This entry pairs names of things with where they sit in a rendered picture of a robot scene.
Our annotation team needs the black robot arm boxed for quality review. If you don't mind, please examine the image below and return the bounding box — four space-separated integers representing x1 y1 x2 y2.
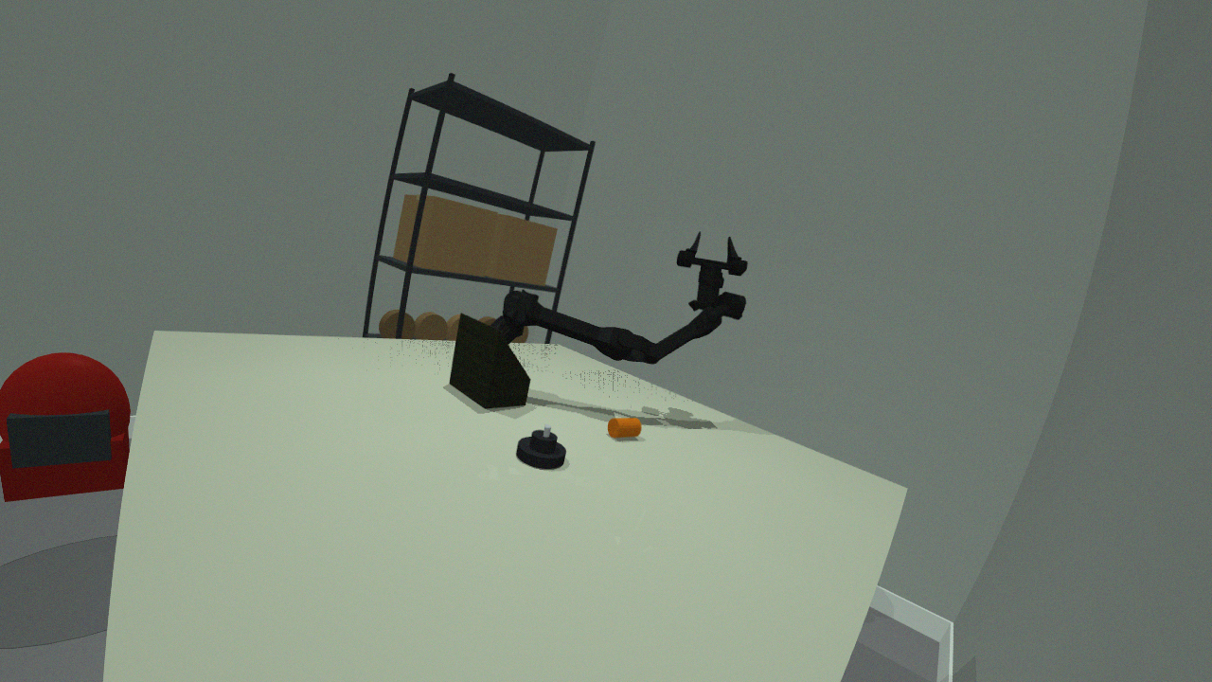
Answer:
490 273 747 365

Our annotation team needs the black round pedestal with silver shaft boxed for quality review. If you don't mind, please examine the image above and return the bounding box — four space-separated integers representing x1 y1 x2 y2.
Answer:
516 424 566 469

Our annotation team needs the orange knob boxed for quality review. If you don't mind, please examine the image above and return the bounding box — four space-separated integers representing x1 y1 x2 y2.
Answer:
608 418 642 439

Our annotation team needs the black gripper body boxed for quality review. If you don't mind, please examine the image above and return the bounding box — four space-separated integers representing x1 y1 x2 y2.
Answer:
678 250 748 288

